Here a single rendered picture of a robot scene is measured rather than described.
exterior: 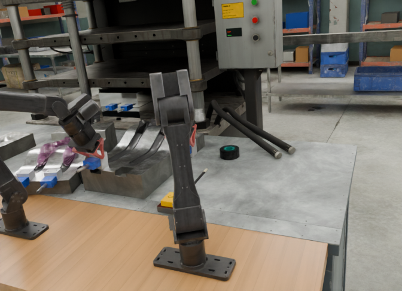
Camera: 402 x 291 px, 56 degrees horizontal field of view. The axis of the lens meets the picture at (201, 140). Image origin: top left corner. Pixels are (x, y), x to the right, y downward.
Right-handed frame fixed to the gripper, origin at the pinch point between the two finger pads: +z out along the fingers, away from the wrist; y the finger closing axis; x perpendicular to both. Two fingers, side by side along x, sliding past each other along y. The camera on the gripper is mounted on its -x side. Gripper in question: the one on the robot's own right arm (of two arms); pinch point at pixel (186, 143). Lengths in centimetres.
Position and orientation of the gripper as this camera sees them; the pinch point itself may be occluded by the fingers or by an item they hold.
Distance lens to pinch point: 129.9
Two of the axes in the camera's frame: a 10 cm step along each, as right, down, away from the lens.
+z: 2.8, 6.5, 7.0
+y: -9.1, -0.6, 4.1
